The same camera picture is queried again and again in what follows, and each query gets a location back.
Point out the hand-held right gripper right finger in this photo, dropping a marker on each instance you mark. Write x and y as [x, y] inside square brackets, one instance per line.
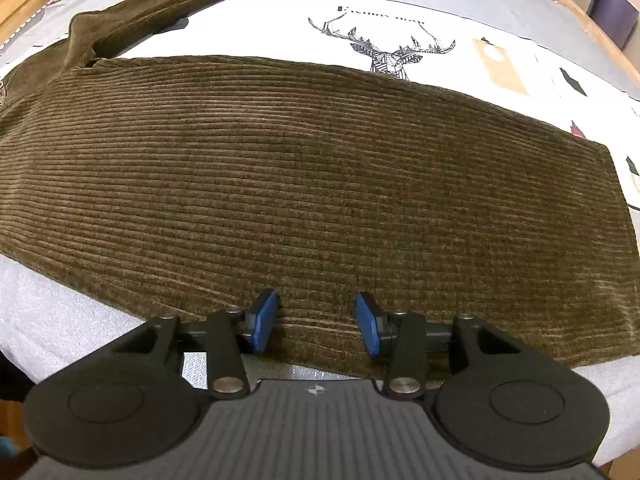
[367, 322]

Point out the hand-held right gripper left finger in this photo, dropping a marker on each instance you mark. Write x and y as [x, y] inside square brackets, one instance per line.
[264, 321]

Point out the grey printed bed sheet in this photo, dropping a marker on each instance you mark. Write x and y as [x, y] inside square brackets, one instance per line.
[280, 25]

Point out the purple box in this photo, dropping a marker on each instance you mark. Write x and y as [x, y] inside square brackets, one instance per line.
[611, 12]

